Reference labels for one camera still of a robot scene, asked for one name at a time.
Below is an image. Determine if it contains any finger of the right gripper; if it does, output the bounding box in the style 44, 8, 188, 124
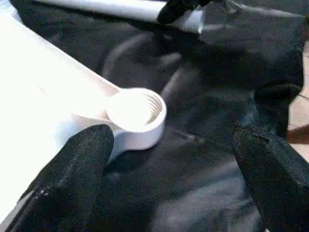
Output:
156, 0, 211, 24

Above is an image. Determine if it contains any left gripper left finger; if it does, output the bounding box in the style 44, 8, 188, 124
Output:
4, 124, 115, 232

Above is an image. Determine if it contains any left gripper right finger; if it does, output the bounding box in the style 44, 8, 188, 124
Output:
231, 125, 309, 232

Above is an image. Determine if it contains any white plastic table leg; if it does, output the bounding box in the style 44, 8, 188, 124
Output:
33, 0, 206, 34

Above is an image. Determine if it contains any white plastic table top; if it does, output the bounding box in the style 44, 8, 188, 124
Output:
0, 0, 168, 228

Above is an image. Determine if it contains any black plastic sheet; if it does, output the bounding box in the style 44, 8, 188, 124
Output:
9, 0, 309, 232

